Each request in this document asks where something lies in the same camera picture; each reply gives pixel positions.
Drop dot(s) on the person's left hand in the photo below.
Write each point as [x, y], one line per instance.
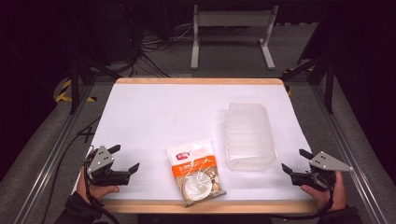
[99, 191]

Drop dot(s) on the white metal stand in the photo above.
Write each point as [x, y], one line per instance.
[232, 18]

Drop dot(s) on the white table sheet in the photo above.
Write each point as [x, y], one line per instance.
[155, 118]

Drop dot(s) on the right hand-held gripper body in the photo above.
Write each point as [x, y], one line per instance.
[325, 163]

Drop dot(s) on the translucent ribbed plastic container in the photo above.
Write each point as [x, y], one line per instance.
[249, 137]

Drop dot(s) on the orange and clear snack packet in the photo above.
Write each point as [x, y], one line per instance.
[194, 174]

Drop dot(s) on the black tripod stand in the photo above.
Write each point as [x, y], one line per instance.
[74, 84]
[329, 90]

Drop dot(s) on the aluminium floor rail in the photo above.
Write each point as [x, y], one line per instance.
[53, 161]
[348, 155]

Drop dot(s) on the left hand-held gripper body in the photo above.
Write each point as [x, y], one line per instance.
[100, 161]

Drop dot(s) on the yellow black hazard tape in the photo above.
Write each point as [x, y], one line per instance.
[289, 71]
[62, 93]

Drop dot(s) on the person's right hand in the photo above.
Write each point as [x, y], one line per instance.
[334, 196]

